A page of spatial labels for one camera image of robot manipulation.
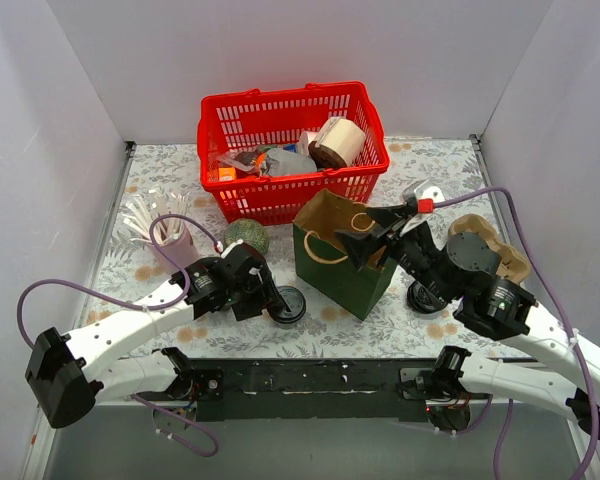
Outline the green paper bag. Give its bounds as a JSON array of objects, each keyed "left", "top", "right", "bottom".
[{"left": 293, "top": 189, "right": 397, "bottom": 320}]

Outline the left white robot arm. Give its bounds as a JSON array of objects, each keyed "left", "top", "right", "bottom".
[{"left": 25, "top": 243, "right": 290, "bottom": 429}]

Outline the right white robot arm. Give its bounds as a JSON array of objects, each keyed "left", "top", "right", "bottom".
[{"left": 335, "top": 199, "right": 600, "bottom": 440}]

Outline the stack of black lids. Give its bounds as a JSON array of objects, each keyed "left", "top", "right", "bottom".
[{"left": 406, "top": 280, "right": 453, "bottom": 314}]

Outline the green round melon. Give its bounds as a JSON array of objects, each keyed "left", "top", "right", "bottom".
[{"left": 223, "top": 218, "right": 270, "bottom": 255}]

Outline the beige and brown roll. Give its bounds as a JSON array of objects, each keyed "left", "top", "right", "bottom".
[{"left": 308, "top": 117, "right": 366, "bottom": 169}]

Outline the pink cup of straws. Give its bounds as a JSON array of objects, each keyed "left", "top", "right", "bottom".
[{"left": 122, "top": 187, "right": 200, "bottom": 274}]

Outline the floral table mat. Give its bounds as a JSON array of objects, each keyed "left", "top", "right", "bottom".
[{"left": 77, "top": 137, "right": 539, "bottom": 360}]

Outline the brown cardboard cup carrier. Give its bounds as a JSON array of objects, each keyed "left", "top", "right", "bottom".
[{"left": 448, "top": 214, "right": 531, "bottom": 285}]

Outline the pink small roll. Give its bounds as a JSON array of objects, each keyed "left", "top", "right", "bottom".
[{"left": 296, "top": 131, "right": 318, "bottom": 157}]

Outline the orange small box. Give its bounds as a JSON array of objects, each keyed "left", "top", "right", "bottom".
[{"left": 218, "top": 167, "right": 237, "bottom": 182}]

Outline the grey plastic pouch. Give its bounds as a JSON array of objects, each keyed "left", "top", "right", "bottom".
[{"left": 261, "top": 148, "right": 317, "bottom": 177}]

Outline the red plastic shopping basket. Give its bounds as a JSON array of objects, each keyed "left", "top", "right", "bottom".
[{"left": 197, "top": 81, "right": 390, "bottom": 225}]

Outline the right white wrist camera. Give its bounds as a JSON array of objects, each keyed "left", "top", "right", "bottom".
[{"left": 401, "top": 180, "right": 445, "bottom": 235}]

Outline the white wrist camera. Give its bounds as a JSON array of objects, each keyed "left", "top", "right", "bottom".
[
  {"left": 401, "top": 180, "right": 445, "bottom": 235},
  {"left": 214, "top": 239, "right": 244, "bottom": 258}
]

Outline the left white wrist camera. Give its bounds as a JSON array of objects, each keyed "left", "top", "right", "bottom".
[{"left": 214, "top": 239, "right": 244, "bottom": 258}]

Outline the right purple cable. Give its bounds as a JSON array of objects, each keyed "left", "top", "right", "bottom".
[{"left": 432, "top": 186, "right": 600, "bottom": 480}]

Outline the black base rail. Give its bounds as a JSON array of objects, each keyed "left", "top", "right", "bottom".
[{"left": 134, "top": 358, "right": 494, "bottom": 422}]

